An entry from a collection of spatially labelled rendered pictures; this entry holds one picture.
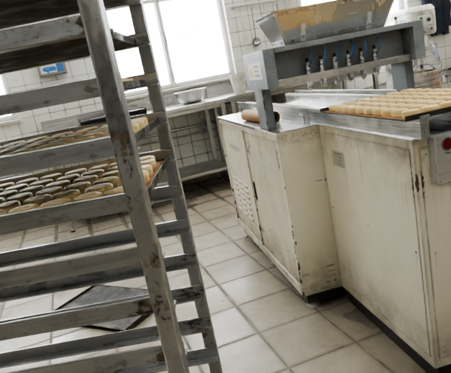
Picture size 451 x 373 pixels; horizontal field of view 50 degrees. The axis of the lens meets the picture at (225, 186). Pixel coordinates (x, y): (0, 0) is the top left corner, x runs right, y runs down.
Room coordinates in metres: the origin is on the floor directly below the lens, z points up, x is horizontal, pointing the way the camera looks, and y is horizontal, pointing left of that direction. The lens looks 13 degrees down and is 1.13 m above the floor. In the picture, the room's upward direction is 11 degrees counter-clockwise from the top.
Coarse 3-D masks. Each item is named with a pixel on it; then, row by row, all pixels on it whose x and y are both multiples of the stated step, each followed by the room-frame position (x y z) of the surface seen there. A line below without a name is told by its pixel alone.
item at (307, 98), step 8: (288, 96) 3.28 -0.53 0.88; (296, 96) 3.13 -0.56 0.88; (304, 96) 3.00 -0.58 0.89; (312, 96) 2.87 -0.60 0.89; (320, 96) 2.75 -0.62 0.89; (328, 96) 2.64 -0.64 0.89; (336, 96) 2.53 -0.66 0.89; (344, 96) 2.45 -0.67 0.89; (352, 96) 2.36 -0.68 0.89; (360, 96) 2.28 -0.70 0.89; (368, 96) 2.20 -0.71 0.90; (320, 104) 2.77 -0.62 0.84; (328, 104) 2.65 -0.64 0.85; (448, 112) 1.66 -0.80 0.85
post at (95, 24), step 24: (96, 0) 0.71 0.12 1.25; (96, 24) 0.71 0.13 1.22; (96, 48) 0.71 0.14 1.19; (96, 72) 0.71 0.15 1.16; (120, 96) 0.71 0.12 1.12; (120, 120) 0.71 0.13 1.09; (120, 144) 0.71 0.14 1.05; (120, 168) 0.71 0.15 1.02; (144, 192) 0.72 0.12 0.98; (144, 216) 0.71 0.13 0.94; (144, 240) 0.71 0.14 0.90; (144, 264) 0.71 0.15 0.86; (168, 288) 0.72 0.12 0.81; (168, 312) 0.71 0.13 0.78; (168, 336) 0.71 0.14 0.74; (168, 360) 0.71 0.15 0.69
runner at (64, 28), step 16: (64, 16) 0.74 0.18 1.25; (80, 16) 0.74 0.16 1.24; (0, 32) 0.75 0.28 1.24; (16, 32) 0.75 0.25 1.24; (32, 32) 0.75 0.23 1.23; (48, 32) 0.74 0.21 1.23; (64, 32) 0.74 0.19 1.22; (80, 32) 0.74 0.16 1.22; (0, 48) 0.75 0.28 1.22; (16, 48) 0.75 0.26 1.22
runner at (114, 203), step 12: (60, 204) 0.75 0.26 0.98; (72, 204) 0.75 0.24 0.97; (84, 204) 0.75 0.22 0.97; (96, 204) 0.74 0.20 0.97; (108, 204) 0.74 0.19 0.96; (120, 204) 0.74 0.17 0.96; (0, 216) 0.75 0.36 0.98; (12, 216) 0.75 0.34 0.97; (24, 216) 0.75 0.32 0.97; (36, 216) 0.75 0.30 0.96; (48, 216) 0.75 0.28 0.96; (60, 216) 0.75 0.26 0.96; (72, 216) 0.75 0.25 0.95; (84, 216) 0.75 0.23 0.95; (96, 216) 0.74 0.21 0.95; (0, 228) 0.75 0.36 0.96; (12, 228) 0.75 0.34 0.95; (24, 228) 0.75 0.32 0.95
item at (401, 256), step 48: (336, 144) 1.88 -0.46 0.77; (384, 144) 1.51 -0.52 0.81; (336, 192) 1.95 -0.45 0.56; (384, 192) 1.55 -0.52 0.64; (432, 192) 1.37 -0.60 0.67; (336, 240) 2.02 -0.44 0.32; (384, 240) 1.59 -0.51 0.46; (432, 240) 1.36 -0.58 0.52; (384, 288) 1.63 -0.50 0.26; (432, 288) 1.36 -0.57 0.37; (432, 336) 1.36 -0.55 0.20
